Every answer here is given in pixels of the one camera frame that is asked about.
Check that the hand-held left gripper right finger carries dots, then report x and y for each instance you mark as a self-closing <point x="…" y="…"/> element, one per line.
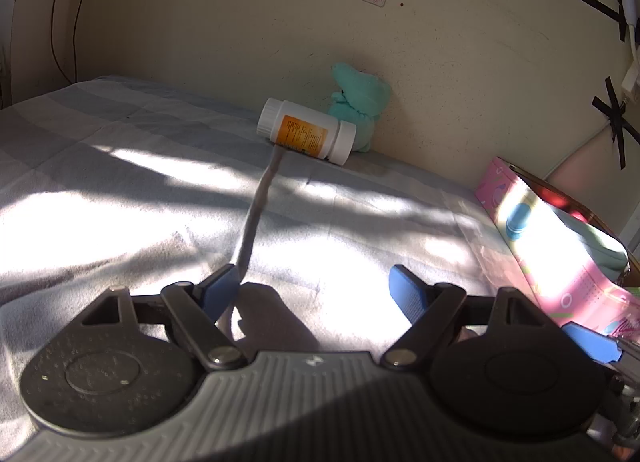
<point x="407" y="294"/>

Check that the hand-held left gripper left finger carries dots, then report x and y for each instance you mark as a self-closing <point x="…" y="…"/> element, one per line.
<point x="220" y="292"/>

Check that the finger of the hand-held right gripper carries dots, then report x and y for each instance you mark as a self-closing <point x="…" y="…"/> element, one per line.
<point x="595" y="342"/>

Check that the teal zip pouch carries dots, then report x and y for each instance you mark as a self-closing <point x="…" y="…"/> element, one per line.
<point x="595" y="247"/>

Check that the pink biscuit tin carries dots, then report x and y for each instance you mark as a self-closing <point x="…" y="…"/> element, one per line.
<point x="550" y="252"/>

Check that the white orange-label pill bottle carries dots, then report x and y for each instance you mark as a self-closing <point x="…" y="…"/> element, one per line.
<point x="305" y="135"/>

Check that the teal plush toy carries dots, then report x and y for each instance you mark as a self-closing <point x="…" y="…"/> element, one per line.
<point x="362" y="97"/>

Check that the black tape star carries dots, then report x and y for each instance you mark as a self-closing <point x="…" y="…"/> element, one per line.
<point x="616" y="122"/>

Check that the white power adapter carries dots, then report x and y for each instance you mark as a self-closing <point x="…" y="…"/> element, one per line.
<point x="631" y="85"/>

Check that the black tape cross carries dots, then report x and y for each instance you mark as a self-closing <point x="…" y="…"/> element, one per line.
<point x="602" y="7"/>

